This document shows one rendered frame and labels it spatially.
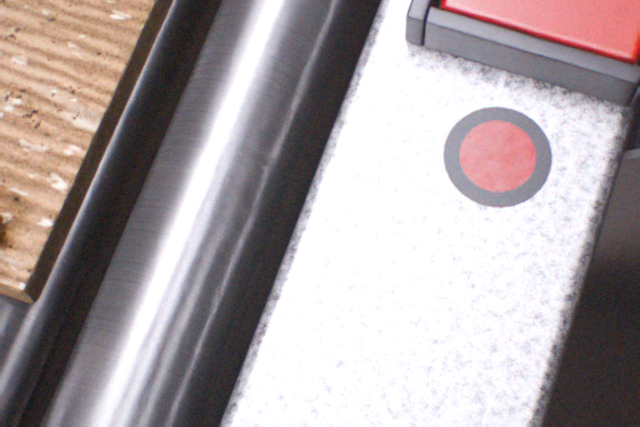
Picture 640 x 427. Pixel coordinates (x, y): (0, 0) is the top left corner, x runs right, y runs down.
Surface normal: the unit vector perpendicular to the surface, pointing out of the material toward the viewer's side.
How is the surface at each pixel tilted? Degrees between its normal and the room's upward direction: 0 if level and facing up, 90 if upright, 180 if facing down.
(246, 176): 31
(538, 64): 90
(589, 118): 0
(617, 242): 87
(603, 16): 0
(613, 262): 87
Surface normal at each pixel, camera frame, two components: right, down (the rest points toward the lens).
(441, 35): -0.33, 0.89
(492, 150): -0.04, -0.35
